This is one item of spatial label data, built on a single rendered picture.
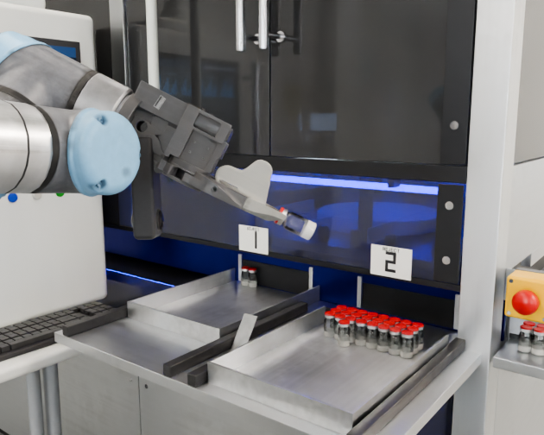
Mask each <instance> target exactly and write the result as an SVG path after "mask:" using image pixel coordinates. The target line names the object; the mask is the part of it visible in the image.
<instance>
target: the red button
mask: <svg viewBox="0 0 544 435"><path fill-rule="evenodd" d="M511 303H512V306H513V308H514V309H515V311H516V312H518V313H519V314H521V315H531V314H533V313H534V312H535V311H536V310H537V309H538V307H539V304H540V301H539V298H538V297H537V295H536V294H535V293H533V292H532V291H529V290H521V291H519V292H517V293H516V294H515V295H514V296H513V298H512V300H511Z"/></svg>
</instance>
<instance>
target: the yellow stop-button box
mask: <svg viewBox="0 0 544 435"><path fill-rule="evenodd" d="M521 290H529V291H532V292H533V293H535V294H536V295H537V297H538V298H539V301H540V304H539V307H538V309H537V310H536V311H535V312H534V313H533V314H531V315H521V314H519V313H518V312H516V311H515V309H514V308H513V306H512V303H511V300H512V298H513V296H514V295H515V294H516V293H517V292H519V291H521ZM504 313H505V315H506V316H508V317H512V318H520V319H525V320H530V321H534V322H539V323H543V324H544V271H540V270H535V269H529V268H517V269H516V270H515V271H514V272H513V273H512V274H510V275H509V276H508V278H507V288H506V300H505V312H504Z"/></svg>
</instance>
